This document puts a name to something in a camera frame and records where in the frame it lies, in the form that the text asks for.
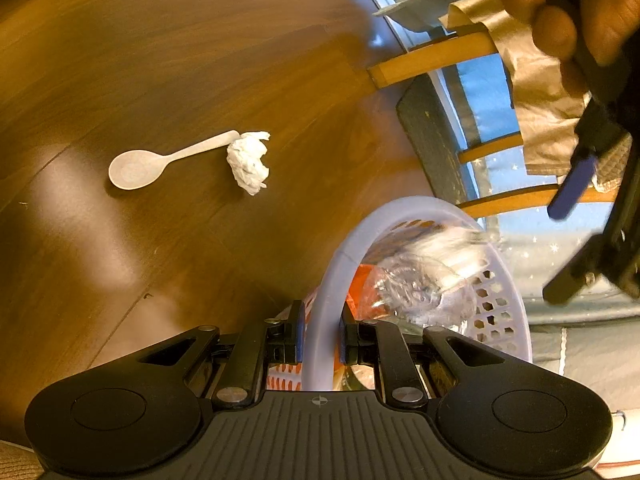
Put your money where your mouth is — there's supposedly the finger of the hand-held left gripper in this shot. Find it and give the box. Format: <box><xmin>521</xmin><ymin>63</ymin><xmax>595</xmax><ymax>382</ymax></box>
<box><xmin>547</xmin><ymin>132</ymin><xmax>624</xmax><ymax>221</ymax></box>
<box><xmin>542</xmin><ymin>234</ymin><xmax>626</xmax><ymax>307</ymax></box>

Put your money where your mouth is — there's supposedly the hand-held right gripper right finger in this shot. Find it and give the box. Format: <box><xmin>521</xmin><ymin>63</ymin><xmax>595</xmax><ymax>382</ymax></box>
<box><xmin>339</xmin><ymin>305</ymin><xmax>506</xmax><ymax>408</ymax></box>

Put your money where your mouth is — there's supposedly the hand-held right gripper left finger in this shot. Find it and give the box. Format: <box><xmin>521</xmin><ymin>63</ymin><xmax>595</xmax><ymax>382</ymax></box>
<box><xmin>132</xmin><ymin>300</ymin><xmax>307</xmax><ymax>408</ymax></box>

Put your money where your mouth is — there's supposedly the lilac plastic mesh basket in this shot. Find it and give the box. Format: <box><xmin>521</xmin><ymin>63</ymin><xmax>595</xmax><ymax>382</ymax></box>
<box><xmin>267</xmin><ymin>196</ymin><xmax>532</xmax><ymax>392</ymax></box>

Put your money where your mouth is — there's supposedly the orange foam net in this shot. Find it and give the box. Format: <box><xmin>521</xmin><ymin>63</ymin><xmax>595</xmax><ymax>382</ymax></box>
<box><xmin>345</xmin><ymin>262</ymin><xmax>383</xmax><ymax>323</ymax></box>

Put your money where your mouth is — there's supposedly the clear plastic water bottle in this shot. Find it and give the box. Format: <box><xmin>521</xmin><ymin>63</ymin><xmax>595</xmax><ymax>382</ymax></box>
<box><xmin>372</xmin><ymin>225</ymin><xmax>491</xmax><ymax>331</ymax></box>

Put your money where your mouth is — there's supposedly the blue star curtain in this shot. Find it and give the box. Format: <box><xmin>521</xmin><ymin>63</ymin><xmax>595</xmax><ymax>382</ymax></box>
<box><xmin>475</xmin><ymin>160</ymin><xmax>640</xmax><ymax>311</ymax></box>
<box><xmin>442</xmin><ymin>55</ymin><xmax>518</xmax><ymax>146</ymax></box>

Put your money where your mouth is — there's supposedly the grey curtain with lace trim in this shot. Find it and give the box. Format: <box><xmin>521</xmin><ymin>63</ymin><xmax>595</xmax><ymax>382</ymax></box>
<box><xmin>527</xmin><ymin>295</ymin><xmax>640</xmax><ymax>466</ymax></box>

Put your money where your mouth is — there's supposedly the brown chair cover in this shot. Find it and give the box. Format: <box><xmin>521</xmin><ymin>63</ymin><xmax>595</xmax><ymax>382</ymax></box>
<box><xmin>440</xmin><ymin>0</ymin><xmax>633</xmax><ymax>193</ymax></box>

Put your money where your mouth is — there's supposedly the dark grey door mat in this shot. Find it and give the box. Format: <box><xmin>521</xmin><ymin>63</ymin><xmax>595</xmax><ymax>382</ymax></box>
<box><xmin>395</xmin><ymin>75</ymin><xmax>481</xmax><ymax>206</ymax></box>

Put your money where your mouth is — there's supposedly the crumpled white tissue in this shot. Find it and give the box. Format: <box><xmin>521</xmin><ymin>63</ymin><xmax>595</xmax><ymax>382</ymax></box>
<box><xmin>226</xmin><ymin>131</ymin><xmax>272</xmax><ymax>196</ymax></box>

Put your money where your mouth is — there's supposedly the wooden chair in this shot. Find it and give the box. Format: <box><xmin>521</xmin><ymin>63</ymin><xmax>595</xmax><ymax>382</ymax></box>
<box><xmin>367</xmin><ymin>30</ymin><xmax>621</xmax><ymax>218</ymax></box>

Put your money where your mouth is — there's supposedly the white plastic spoon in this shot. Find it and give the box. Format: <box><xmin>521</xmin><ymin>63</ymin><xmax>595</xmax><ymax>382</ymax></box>
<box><xmin>108</xmin><ymin>130</ymin><xmax>241</xmax><ymax>191</ymax></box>

